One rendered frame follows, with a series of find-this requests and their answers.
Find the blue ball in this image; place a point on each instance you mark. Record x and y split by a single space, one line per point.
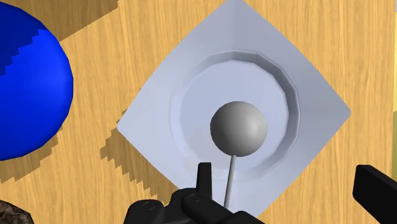
34 93

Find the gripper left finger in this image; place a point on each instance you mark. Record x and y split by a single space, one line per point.
186 204

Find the dark brown rough lump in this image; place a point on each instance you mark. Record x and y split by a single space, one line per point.
12 215

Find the white square plate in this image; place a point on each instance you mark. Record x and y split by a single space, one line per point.
313 93

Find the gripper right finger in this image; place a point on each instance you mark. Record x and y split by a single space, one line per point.
377 194

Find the grey ball on thin stick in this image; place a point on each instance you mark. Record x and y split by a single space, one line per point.
237 128

